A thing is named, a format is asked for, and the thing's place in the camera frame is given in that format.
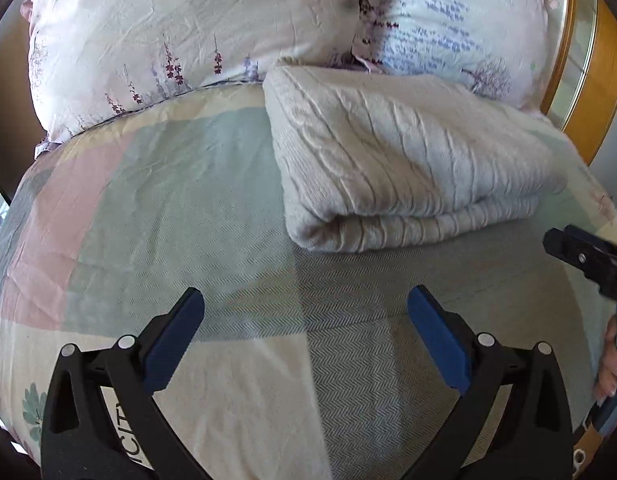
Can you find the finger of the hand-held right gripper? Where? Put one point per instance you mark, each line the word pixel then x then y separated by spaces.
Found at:
pixel 580 255

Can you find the pink floral pillow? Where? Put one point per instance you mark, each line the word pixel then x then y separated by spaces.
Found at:
pixel 188 30

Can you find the wooden headboard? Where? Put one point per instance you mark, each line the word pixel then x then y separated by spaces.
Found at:
pixel 608 85

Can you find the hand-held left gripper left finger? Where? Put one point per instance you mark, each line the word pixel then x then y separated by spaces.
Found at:
pixel 171 345

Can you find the white pillow with purple print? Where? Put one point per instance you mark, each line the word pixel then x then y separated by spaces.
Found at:
pixel 453 20

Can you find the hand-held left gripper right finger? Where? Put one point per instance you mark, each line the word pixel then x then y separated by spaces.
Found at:
pixel 441 347

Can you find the pastel patchwork bed cover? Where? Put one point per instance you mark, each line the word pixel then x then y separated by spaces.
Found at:
pixel 138 220

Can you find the person's right hand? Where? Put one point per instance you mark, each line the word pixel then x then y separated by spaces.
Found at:
pixel 608 360

